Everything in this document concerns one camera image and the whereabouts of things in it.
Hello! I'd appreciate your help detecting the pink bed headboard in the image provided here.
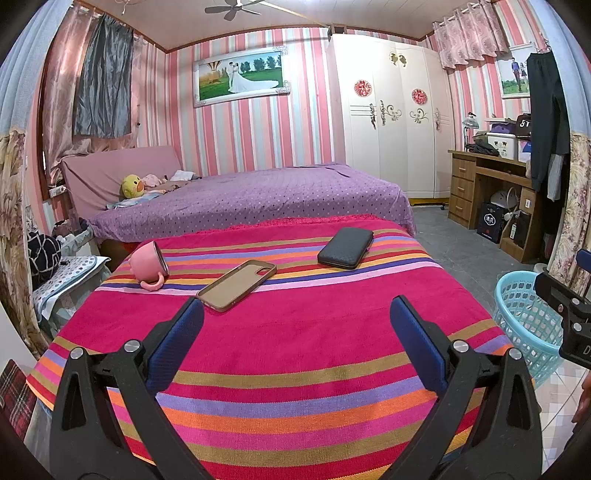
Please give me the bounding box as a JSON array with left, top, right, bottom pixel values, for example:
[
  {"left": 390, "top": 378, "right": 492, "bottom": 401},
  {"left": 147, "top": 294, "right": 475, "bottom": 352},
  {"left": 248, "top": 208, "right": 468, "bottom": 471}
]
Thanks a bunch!
[{"left": 59, "top": 146, "right": 184, "bottom": 220}]

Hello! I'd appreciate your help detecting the dark hanging garment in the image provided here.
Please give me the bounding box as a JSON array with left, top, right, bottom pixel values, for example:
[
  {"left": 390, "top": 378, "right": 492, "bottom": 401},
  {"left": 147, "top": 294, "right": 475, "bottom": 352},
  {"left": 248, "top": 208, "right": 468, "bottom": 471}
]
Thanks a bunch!
[{"left": 526, "top": 50, "right": 571, "bottom": 193}]

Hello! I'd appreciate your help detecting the polka dot cloth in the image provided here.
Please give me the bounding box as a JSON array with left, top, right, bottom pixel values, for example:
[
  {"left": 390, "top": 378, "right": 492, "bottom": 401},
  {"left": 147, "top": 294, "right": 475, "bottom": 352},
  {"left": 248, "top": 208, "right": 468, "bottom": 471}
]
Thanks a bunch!
[{"left": 32, "top": 256, "right": 112, "bottom": 320}]

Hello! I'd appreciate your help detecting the floral curtain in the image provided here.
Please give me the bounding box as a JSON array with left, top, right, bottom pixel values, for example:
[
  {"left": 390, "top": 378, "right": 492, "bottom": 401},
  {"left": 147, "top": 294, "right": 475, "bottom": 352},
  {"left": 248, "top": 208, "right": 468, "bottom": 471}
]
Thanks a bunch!
[
  {"left": 547, "top": 131, "right": 591, "bottom": 297},
  {"left": 0, "top": 128, "right": 52, "bottom": 361}
]

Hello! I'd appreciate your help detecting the brown phone case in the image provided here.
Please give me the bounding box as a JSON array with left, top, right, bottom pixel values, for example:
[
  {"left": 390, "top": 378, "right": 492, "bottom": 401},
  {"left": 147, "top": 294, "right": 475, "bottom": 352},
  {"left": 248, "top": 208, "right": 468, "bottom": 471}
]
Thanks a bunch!
[{"left": 197, "top": 259, "right": 278, "bottom": 313}]

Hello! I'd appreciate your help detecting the black and white patterned bag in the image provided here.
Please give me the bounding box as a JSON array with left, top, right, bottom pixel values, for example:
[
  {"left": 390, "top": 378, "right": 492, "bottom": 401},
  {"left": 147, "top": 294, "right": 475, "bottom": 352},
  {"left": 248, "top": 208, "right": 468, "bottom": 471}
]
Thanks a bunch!
[{"left": 27, "top": 231, "right": 64, "bottom": 285}]

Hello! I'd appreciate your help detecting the white storage box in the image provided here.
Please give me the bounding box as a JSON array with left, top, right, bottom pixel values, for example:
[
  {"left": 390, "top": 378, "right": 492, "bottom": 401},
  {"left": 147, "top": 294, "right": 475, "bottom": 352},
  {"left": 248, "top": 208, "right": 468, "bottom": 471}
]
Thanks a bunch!
[{"left": 486, "top": 132, "right": 523, "bottom": 160}]

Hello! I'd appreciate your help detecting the grey curtain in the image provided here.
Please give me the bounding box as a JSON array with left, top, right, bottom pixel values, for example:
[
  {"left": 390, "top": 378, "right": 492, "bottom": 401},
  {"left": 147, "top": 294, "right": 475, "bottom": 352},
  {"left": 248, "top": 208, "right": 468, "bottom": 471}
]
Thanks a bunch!
[{"left": 72, "top": 12, "right": 135, "bottom": 138}]

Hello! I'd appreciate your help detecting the white fan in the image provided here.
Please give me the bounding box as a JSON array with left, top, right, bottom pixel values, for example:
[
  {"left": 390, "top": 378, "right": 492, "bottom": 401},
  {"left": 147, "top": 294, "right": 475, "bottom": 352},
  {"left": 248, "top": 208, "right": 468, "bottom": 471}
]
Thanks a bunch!
[{"left": 489, "top": 186, "right": 520, "bottom": 209}]

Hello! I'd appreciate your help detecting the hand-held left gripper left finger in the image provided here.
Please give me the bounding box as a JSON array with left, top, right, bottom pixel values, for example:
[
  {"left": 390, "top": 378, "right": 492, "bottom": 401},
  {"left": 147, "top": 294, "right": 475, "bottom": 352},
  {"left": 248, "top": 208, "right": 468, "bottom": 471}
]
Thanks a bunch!
[{"left": 50, "top": 296, "right": 208, "bottom": 480}]

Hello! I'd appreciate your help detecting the ceiling fan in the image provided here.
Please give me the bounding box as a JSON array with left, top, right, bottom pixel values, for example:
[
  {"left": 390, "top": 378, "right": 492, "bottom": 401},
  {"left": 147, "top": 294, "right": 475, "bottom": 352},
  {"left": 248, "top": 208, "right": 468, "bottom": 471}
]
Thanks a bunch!
[{"left": 204, "top": 0, "right": 274, "bottom": 22}]

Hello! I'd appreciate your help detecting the wall poster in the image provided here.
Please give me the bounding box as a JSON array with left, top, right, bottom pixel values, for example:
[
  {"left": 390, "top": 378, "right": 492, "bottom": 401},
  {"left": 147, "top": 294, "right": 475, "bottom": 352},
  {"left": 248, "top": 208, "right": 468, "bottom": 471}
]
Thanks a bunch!
[{"left": 496, "top": 43, "right": 537, "bottom": 100}]

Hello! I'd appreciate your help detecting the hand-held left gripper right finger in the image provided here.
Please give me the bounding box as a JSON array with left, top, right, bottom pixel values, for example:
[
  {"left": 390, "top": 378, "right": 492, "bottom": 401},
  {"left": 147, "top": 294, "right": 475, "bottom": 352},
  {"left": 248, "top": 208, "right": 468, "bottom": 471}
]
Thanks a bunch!
[{"left": 383, "top": 295, "right": 542, "bottom": 480}]

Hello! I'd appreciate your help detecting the black wallet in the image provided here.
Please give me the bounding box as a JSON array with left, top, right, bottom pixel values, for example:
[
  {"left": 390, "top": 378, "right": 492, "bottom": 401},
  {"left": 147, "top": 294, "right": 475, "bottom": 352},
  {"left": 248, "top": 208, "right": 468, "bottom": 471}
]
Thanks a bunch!
[{"left": 317, "top": 226, "right": 374, "bottom": 271}]

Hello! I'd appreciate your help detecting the desk lamp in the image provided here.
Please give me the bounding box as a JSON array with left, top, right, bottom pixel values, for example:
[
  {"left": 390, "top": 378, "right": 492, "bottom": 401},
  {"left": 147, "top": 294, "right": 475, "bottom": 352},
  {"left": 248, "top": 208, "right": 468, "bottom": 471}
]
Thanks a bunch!
[{"left": 462, "top": 112, "right": 479, "bottom": 151}]

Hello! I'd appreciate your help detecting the white wardrobe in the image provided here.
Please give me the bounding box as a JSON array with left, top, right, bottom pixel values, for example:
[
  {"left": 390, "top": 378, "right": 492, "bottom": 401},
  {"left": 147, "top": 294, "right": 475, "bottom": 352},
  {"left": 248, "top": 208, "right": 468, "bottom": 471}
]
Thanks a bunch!
[{"left": 325, "top": 32, "right": 458, "bottom": 200}]

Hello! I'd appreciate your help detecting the framed wedding picture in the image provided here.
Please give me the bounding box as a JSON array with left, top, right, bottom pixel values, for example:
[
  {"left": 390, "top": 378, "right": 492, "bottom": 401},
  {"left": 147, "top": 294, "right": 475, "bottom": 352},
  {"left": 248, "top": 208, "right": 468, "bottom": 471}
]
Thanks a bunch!
[{"left": 192, "top": 45, "right": 292, "bottom": 109}]

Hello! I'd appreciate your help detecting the pink curtain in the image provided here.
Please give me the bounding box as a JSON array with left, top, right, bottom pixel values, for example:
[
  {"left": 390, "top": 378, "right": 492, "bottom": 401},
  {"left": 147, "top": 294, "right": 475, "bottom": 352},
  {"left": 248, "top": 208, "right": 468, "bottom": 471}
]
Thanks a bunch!
[{"left": 41, "top": 4, "right": 145, "bottom": 186}]

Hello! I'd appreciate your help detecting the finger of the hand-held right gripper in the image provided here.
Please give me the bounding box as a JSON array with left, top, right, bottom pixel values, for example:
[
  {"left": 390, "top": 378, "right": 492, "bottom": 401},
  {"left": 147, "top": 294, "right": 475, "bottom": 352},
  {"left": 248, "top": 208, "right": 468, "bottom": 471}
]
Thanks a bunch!
[{"left": 534, "top": 271, "right": 591, "bottom": 320}]

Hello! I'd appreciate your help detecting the purple bed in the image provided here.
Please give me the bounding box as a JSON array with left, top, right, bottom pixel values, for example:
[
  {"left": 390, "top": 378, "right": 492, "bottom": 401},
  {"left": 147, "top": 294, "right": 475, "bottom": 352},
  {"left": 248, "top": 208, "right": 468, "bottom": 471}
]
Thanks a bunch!
[{"left": 87, "top": 162, "right": 417, "bottom": 243}]

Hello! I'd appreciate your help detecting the dark clothes pile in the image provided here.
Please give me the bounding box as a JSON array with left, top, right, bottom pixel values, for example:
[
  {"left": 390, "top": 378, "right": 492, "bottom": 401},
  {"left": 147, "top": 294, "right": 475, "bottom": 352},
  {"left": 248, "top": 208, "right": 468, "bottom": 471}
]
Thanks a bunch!
[{"left": 464, "top": 141, "right": 501, "bottom": 158}]

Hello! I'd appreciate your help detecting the red plaid cloth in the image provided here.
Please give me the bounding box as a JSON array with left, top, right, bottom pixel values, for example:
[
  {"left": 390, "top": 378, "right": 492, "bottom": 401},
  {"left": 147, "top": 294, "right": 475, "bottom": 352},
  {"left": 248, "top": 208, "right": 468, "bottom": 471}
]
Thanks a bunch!
[{"left": 0, "top": 359, "right": 38, "bottom": 440}]

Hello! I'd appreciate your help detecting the pink patterned window valance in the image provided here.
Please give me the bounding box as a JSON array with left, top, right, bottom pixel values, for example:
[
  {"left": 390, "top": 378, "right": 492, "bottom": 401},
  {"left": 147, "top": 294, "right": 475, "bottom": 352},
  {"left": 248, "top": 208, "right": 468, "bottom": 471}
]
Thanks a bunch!
[{"left": 432, "top": 0, "right": 509, "bottom": 70}]

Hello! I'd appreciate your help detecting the pink mug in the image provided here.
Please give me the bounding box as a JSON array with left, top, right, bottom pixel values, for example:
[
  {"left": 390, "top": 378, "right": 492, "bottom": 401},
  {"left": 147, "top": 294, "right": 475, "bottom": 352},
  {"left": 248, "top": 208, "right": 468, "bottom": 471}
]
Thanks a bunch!
[{"left": 128, "top": 239, "right": 171, "bottom": 292}]

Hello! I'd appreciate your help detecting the light blue plastic basket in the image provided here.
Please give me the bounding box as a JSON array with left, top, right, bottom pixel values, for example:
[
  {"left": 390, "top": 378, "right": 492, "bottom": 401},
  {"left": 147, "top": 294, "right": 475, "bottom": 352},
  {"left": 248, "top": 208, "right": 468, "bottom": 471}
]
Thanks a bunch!
[{"left": 494, "top": 270, "right": 579, "bottom": 389}]

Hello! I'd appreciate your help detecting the wooden desk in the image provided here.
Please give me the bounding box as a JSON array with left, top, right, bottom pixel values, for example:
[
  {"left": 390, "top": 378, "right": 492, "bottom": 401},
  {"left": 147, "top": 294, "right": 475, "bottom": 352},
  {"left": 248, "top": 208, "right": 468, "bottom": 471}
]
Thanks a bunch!
[{"left": 446, "top": 148, "right": 555, "bottom": 264}]

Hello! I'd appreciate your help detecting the black gift bag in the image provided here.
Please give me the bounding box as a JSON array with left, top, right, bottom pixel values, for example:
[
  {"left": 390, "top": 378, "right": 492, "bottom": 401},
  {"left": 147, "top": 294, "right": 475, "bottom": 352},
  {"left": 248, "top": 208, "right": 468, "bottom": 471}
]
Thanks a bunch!
[{"left": 475, "top": 202, "right": 507, "bottom": 244}]

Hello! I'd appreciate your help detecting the person's right hand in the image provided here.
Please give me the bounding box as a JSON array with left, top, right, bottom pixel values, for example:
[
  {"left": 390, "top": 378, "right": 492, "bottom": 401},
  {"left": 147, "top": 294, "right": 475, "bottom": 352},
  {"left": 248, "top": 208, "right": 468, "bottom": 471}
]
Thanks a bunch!
[{"left": 571, "top": 368, "right": 591, "bottom": 424}]

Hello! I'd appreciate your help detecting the yellow duck plush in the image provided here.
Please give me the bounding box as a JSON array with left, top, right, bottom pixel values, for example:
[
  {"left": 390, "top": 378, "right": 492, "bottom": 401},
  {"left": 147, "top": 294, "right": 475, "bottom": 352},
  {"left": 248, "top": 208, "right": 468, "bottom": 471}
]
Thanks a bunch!
[{"left": 120, "top": 174, "right": 145, "bottom": 200}]

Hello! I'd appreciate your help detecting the striped red blanket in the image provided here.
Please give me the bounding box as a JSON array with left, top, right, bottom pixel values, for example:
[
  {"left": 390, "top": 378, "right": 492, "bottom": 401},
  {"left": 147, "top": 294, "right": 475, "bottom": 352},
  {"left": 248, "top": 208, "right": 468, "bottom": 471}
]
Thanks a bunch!
[{"left": 25, "top": 214, "right": 537, "bottom": 480}]

